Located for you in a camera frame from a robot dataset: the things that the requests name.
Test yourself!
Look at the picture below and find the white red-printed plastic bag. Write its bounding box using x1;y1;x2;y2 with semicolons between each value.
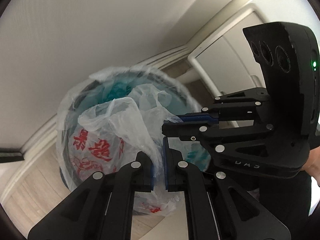
68;83;180;216

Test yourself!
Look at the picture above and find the trash bin with liner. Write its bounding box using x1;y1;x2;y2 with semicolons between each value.
56;66;201;216

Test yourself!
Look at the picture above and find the person right hand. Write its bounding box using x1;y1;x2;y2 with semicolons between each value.
302;147;320;185

